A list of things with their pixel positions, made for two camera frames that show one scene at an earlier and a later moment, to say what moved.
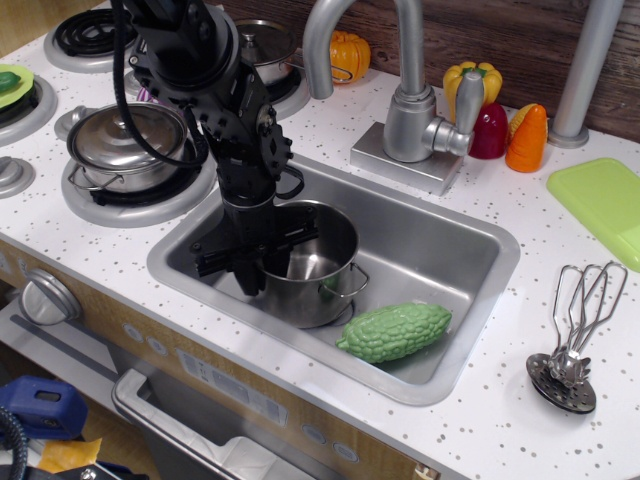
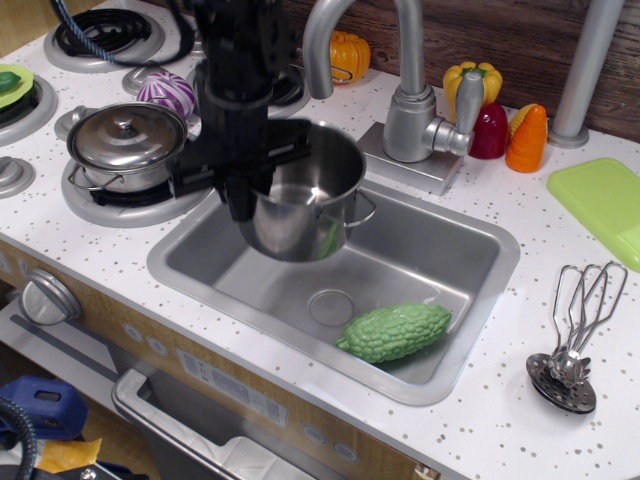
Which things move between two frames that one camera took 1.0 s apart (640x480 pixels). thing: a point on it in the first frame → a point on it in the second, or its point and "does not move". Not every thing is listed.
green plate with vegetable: x=15 y=81 does not move
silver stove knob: x=47 y=300 does not move
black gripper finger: x=250 y=275 → x=242 y=196
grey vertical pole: x=567 y=130 does not move
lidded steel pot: x=106 y=152 does not move
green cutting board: x=606 y=193 does not move
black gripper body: x=251 y=228 → x=239 y=149
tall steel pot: x=318 y=289 → x=312 y=199
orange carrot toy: x=527 y=146 does not move
